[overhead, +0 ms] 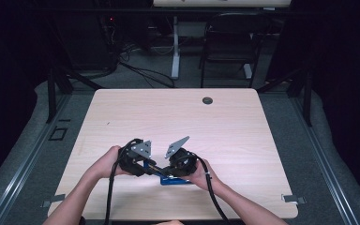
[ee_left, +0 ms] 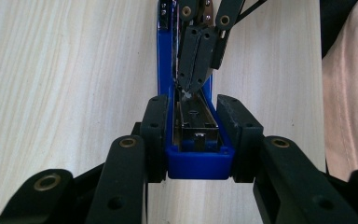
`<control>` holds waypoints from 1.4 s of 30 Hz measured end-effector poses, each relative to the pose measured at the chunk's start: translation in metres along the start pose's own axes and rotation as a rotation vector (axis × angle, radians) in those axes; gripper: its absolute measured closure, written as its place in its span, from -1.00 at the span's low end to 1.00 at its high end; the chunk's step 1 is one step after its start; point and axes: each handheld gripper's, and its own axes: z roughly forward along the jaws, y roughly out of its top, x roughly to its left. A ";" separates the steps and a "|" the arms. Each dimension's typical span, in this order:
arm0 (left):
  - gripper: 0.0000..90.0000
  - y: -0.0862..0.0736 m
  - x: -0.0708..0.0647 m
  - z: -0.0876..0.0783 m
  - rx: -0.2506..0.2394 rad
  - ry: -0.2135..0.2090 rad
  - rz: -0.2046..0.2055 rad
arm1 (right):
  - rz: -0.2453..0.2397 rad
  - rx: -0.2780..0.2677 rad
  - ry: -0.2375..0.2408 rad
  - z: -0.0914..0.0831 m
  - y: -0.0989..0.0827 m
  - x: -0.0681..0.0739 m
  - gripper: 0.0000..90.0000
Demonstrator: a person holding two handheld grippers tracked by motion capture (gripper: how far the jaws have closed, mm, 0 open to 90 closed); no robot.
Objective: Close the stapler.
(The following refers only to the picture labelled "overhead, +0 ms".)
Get black metal stand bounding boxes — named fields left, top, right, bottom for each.
left=45, top=67, right=104, bottom=125
left=256, top=68, right=313, bottom=128

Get white desk leg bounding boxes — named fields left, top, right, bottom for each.
left=171, top=15, right=181, bottom=81

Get black folding chair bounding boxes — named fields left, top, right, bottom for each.
left=199, top=12, right=271, bottom=89

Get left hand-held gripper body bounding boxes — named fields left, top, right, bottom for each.
left=118, top=140, right=153, bottom=177

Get left hand-held gripper black cable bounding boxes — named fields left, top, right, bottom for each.
left=103, top=138, right=143, bottom=225

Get right hand-held gripper black cable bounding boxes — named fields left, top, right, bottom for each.
left=193, top=153, right=231, bottom=225

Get black floor cables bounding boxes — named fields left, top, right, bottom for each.
left=118, top=43, right=176, bottom=89

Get blue stapler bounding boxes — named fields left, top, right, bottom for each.
left=142, top=159, right=192, bottom=186

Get grey metal floor rail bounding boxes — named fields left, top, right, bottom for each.
left=289, top=93, right=360, bottom=225
left=0, top=93, right=71, bottom=225

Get person's right hand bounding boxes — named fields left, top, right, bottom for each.
left=181, top=160, right=223, bottom=192

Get person's left hand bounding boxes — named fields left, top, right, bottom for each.
left=90, top=145, right=132, bottom=180

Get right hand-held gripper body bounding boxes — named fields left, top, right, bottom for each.
left=164, top=135, right=199, bottom=177

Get hand-held gripper black cable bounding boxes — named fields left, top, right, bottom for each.
left=103, top=138, right=143, bottom=225
left=193, top=153, right=231, bottom=225

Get person's knee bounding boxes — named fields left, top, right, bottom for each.
left=151, top=219, right=186, bottom=225

